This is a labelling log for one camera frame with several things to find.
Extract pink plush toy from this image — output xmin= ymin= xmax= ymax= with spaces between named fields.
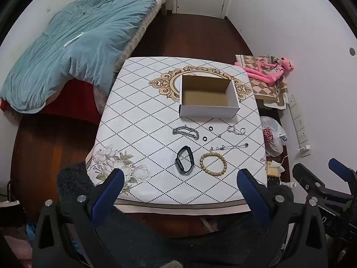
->
xmin=235 ymin=57 xmax=294 ymax=84

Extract black smart band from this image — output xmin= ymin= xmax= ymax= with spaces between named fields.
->
xmin=174 ymin=146 xmax=195 ymax=174

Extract silver chain bracelet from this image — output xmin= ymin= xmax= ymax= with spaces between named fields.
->
xmin=172 ymin=126 xmax=201 ymax=141

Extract bed with checkered mattress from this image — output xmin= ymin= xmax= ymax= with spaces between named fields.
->
xmin=0 ymin=0 xmax=170 ymax=118

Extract white plastic bag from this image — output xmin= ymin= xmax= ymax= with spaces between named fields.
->
xmin=260 ymin=116 xmax=288 ymax=157

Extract bed with blue duvet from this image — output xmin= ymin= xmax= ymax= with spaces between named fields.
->
xmin=0 ymin=0 xmax=169 ymax=114

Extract white cardboard box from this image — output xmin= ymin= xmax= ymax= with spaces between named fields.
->
xmin=179 ymin=74 xmax=241 ymax=121

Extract yellow pouch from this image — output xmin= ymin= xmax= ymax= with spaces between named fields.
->
xmin=266 ymin=160 xmax=285 ymax=178

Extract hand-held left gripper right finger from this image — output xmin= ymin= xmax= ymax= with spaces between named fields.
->
xmin=237 ymin=168 xmax=328 ymax=268

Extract patterned white tablecloth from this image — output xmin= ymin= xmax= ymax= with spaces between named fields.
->
xmin=85 ymin=57 xmax=268 ymax=213

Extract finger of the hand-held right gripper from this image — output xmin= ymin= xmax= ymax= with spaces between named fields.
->
xmin=292 ymin=163 xmax=324 ymax=199
xmin=328 ymin=158 xmax=357 ymax=182

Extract brown checkered cushion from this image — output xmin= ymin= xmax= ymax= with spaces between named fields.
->
xmin=235 ymin=54 xmax=289 ymax=109

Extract person's black fleece pants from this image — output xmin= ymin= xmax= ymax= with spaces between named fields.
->
xmin=57 ymin=162 xmax=293 ymax=268

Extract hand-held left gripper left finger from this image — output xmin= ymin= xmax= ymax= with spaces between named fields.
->
xmin=32 ymin=169 xmax=125 ymax=268

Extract white power strip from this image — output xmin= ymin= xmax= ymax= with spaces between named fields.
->
xmin=287 ymin=94 xmax=311 ymax=157

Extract wooden bead bracelet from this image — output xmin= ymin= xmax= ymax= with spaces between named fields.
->
xmin=199 ymin=152 xmax=226 ymax=177

